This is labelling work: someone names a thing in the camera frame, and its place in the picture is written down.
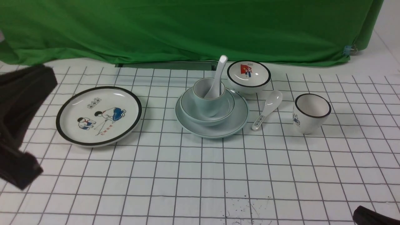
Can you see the black-rimmed illustrated white bowl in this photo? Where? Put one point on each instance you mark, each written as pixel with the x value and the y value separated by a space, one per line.
pixel 248 77

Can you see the black-rimmed white ceramic cup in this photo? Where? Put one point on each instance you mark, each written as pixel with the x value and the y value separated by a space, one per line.
pixel 310 111

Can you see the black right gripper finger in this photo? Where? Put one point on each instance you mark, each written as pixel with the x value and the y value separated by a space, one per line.
pixel 365 216

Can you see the white spoon with printed handle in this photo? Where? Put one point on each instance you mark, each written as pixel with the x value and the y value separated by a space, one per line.
pixel 273 100

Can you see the black-rimmed illustrated white plate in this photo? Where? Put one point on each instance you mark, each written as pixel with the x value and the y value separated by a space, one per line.
pixel 99 116

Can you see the green backdrop cloth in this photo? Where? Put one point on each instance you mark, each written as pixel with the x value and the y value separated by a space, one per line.
pixel 297 32

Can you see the pale green ceramic cup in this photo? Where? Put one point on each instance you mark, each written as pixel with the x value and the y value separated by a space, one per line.
pixel 208 106

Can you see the green metal tray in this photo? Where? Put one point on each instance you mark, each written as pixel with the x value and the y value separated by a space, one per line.
pixel 175 65

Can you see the pale green ceramic bowl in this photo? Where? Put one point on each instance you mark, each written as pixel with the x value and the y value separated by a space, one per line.
pixel 194 113

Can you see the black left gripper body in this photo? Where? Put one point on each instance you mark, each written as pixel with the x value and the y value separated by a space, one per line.
pixel 22 92

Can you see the pale green ceramic plate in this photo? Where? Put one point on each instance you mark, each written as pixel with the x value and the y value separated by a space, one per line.
pixel 231 125

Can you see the plain white ceramic spoon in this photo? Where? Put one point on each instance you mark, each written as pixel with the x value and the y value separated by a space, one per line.
pixel 215 89

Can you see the metal binder clip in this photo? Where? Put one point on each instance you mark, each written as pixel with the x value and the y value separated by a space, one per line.
pixel 350 50

